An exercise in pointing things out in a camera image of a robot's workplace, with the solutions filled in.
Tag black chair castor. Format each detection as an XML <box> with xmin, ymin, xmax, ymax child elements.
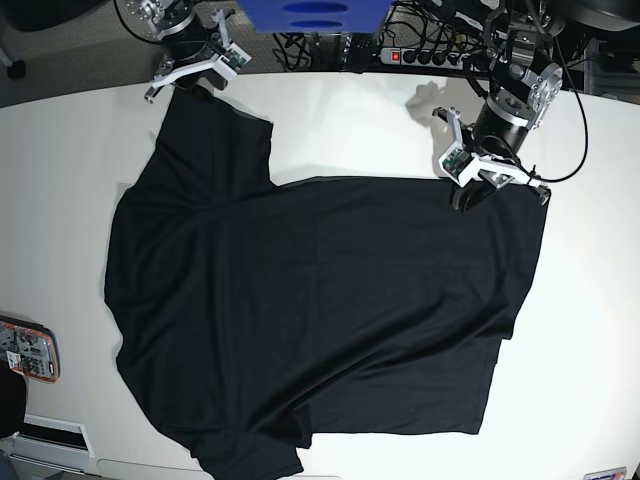
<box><xmin>6</xmin><ymin>60</ymin><xmax>26</xmax><ymax>81</ymax></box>

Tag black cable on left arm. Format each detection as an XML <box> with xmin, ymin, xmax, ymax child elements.
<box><xmin>529</xmin><ymin>29</ymin><xmax>590</xmax><ymax>184</ymax></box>

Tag colourful sticker at table edge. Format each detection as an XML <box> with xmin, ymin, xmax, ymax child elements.
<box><xmin>583</xmin><ymin>467</ymin><xmax>628</xmax><ymax>480</ymax></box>

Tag black T-shirt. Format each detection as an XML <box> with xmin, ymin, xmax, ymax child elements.
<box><xmin>104</xmin><ymin>88</ymin><xmax>547</xmax><ymax>479</ymax></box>

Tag blue plastic box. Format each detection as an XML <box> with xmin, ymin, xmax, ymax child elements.
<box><xmin>237</xmin><ymin>0</ymin><xmax>392</xmax><ymax>33</ymax></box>

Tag white power strip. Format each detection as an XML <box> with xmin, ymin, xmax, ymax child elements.
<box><xmin>379</xmin><ymin>47</ymin><xmax>462</xmax><ymax>70</ymax></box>

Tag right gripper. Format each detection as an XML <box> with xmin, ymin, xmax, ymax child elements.
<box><xmin>159</xmin><ymin>30</ymin><xmax>230</xmax><ymax>90</ymax></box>

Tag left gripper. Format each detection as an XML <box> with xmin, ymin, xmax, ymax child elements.
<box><xmin>449</xmin><ymin>140</ymin><xmax>525</xmax><ymax>213</ymax></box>

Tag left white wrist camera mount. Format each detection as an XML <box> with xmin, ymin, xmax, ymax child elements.
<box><xmin>433</xmin><ymin>107</ymin><xmax>551</xmax><ymax>212</ymax></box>

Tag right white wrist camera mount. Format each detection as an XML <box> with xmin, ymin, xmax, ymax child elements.
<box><xmin>144</xmin><ymin>9</ymin><xmax>252</xmax><ymax>103</ymax></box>

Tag black power adapter box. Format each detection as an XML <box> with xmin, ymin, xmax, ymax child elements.
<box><xmin>342</xmin><ymin>33</ymin><xmax>377</xmax><ymax>74</ymax></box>

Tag tangled black cables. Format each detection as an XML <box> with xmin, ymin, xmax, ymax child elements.
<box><xmin>272</xmin><ymin>0</ymin><xmax>491</xmax><ymax>71</ymax></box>

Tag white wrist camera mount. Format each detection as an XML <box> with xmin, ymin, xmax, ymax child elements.
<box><xmin>144</xmin><ymin>9</ymin><xmax>252</xmax><ymax>103</ymax></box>
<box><xmin>433</xmin><ymin>107</ymin><xmax>551</xmax><ymax>212</ymax></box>

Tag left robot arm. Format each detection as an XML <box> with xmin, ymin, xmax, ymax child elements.
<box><xmin>433</xmin><ymin>1</ymin><xmax>563</xmax><ymax>212</ymax></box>

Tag white tray with black slot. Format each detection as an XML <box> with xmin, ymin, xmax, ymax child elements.
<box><xmin>1</xmin><ymin>414</ymin><xmax>94</xmax><ymax>475</ymax></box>

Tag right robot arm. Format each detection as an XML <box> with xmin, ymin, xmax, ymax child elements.
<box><xmin>113</xmin><ymin>1</ymin><xmax>234</xmax><ymax>103</ymax></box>

